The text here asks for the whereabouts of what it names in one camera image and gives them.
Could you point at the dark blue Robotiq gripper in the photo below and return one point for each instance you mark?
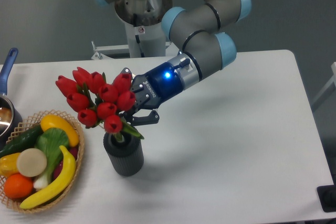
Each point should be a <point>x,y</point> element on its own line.
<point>151,89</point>

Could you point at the red tulip bouquet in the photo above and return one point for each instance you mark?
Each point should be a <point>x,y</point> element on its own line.
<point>97,102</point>

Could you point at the dark grey ribbed vase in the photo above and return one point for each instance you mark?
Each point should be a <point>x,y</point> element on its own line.
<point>126,157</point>

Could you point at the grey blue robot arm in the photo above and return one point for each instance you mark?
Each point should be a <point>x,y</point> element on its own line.
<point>198,34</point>

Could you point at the purple red vegetable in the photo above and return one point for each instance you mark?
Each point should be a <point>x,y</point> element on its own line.
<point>58,169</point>

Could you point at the yellow squash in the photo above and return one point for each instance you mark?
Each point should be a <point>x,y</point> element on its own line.
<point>55,121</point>

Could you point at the green bok choy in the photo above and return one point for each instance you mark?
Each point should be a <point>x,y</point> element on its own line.
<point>49,143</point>

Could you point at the yellow banana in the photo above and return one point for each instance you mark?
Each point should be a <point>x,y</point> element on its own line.
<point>57,186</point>

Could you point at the woven wicker basket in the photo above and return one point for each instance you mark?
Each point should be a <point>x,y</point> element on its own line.
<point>27,123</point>

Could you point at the green cucumber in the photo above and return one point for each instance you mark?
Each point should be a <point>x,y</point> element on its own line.
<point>23,141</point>

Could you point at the beige round disc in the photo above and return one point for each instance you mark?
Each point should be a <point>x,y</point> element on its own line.
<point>31,162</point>

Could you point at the yellow bell pepper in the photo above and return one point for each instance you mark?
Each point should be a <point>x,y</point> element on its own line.
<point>8,165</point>

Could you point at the orange fruit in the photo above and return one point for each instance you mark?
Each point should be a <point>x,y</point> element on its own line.
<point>18,186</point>

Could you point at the black box at edge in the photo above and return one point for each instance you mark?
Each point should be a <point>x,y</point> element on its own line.
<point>327,197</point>

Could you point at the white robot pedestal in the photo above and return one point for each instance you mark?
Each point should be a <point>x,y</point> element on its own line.
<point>142,22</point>

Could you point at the blue handled saucepan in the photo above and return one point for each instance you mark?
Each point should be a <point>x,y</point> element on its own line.
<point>10,117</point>

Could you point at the white frame at right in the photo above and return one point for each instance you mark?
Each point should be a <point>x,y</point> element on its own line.
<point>324,92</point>

